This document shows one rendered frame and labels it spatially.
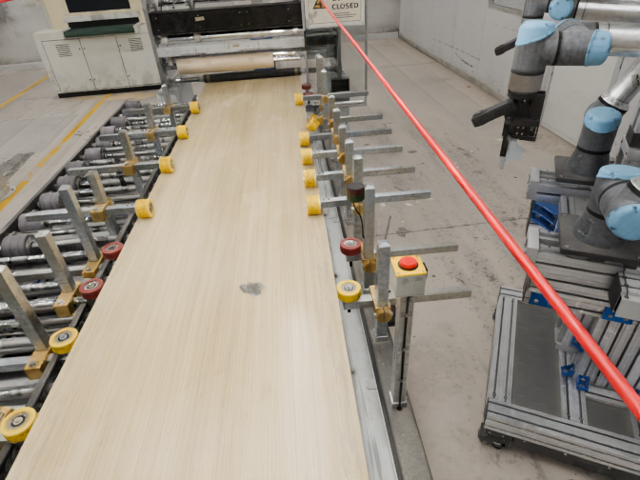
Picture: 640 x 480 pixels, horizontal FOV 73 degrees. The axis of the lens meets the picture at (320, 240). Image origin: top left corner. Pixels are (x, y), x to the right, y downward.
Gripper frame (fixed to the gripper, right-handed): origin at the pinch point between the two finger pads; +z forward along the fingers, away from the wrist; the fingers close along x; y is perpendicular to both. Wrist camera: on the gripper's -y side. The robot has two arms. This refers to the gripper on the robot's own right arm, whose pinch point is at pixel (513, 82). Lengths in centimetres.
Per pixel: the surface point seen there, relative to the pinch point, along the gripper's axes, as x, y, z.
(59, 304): -138, -131, 45
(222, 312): -125, -72, 42
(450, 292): -87, -8, 47
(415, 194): -42, -30, 36
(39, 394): -166, -109, 48
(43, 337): -152, -122, 44
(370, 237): -80, -38, 35
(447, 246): -62, -13, 46
